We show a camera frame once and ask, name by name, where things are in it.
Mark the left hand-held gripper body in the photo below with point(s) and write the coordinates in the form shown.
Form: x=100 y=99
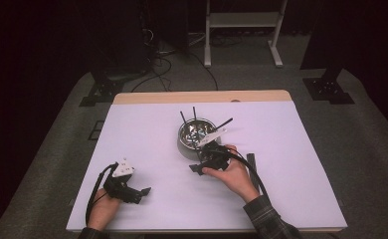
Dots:
x=120 y=189

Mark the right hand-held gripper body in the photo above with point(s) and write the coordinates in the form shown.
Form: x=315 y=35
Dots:
x=215 y=159

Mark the shiny metal bowl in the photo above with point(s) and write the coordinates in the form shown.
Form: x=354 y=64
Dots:
x=190 y=132

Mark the single black chopstick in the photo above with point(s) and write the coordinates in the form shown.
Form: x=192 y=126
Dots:
x=194 y=113
x=227 y=121
x=183 y=118

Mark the person's right hand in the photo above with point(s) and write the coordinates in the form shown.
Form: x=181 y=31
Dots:
x=236 y=176

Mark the person's left hand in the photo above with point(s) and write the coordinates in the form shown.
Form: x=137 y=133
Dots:
x=102 y=210

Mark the white table cover sheet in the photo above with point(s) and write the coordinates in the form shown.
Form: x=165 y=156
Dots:
x=149 y=149

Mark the black stand base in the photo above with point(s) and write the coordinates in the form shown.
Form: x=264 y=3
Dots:
x=329 y=89
x=102 y=91

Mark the white metal stand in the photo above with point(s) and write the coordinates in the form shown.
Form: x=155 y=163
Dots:
x=243 y=20

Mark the black floor frame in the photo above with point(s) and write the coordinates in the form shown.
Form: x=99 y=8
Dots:
x=96 y=130

